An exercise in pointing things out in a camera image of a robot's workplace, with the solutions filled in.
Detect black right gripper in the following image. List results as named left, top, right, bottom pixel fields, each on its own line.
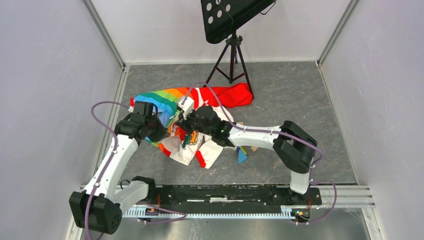
left=176, top=106, right=214, bottom=137

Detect rainbow cartoon zip jacket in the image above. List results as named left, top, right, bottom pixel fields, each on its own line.
left=130, top=83, right=253, bottom=169

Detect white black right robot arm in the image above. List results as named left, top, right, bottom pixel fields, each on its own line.
left=176, top=106, right=318, bottom=204

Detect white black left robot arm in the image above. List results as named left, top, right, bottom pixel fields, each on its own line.
left=69, top=101, right=167, bottom=235

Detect yellow green flat block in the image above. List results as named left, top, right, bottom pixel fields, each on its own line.
left=239, top=146, right=247, bottom=155

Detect blue triangular block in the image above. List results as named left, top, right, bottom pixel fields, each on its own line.
left=237, top=151, right=248, bottom=164

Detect black music stand tripod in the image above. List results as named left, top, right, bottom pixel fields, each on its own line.
left=200, top=0, right=276, bottom=93

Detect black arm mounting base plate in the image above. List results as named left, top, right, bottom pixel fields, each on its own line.
left=143, top=184, right=323, bottom=214

